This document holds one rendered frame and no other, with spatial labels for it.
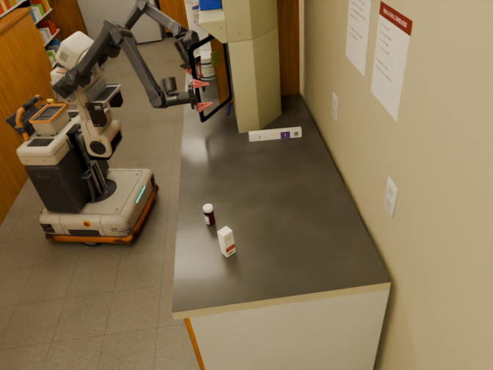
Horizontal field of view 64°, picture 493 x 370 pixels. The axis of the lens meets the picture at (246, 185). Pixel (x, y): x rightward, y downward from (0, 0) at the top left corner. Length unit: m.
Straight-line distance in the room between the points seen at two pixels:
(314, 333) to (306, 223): 0.39
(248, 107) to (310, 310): 1.07
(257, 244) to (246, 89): 0.84
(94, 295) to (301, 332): 1.62
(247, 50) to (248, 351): 1.27
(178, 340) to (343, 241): 1.26
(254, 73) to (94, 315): 1.70
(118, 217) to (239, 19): 1.56
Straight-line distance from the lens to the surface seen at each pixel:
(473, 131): 0.89
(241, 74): 1.94
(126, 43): 2.04
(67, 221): 2.96
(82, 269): 2.95
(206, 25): 1.86
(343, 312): 1.43
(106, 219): 2.82
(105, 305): 2.68
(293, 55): 2.34
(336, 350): 1.63
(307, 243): 1.44
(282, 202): 1.60
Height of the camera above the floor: 1.99
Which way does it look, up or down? 38 degrees down
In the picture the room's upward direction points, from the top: 7 degrees counter-clockwise
